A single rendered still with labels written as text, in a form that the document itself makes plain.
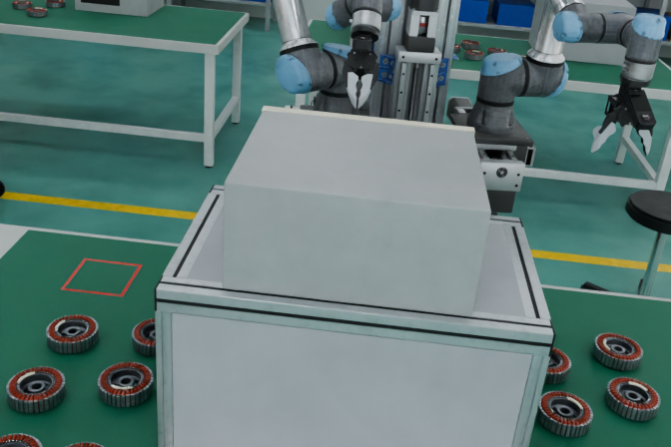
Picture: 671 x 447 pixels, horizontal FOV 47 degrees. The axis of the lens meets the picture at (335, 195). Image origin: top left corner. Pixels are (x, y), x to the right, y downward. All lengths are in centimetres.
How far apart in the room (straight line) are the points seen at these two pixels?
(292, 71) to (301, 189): 102
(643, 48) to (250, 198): 112
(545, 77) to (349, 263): 132
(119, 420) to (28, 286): 57
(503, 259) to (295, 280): 44
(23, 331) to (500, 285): 109
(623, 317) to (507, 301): 81
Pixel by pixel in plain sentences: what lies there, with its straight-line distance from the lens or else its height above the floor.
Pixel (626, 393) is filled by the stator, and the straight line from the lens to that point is 186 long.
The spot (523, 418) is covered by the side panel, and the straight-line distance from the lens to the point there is 145.
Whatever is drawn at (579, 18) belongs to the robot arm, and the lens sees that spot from 203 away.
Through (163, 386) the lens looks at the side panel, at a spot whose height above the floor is 90.
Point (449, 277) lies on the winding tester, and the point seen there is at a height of 119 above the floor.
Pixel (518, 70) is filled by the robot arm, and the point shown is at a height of 124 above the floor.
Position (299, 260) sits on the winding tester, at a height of 119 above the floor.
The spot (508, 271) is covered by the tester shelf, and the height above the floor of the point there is 111.
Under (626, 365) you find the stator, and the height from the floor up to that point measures 77.
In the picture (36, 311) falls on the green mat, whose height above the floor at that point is 75.
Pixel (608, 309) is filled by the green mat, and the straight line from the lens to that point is 220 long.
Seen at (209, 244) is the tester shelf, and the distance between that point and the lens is 148.
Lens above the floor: 184
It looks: 25 degrees down
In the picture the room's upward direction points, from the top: 5 degrees clockwise
